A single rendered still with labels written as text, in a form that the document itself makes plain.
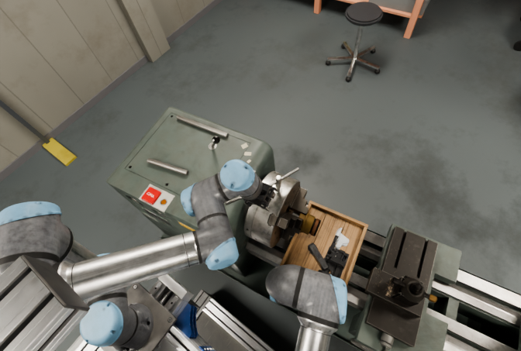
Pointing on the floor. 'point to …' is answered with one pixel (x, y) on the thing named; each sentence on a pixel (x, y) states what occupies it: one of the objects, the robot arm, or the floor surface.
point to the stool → (364, 15)
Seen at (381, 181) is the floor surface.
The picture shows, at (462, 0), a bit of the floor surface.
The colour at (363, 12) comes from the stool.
